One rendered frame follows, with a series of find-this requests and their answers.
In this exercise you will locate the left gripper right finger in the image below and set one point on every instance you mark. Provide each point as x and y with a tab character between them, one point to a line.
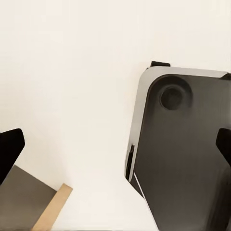
223	142

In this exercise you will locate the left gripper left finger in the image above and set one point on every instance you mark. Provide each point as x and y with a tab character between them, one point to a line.
12	143

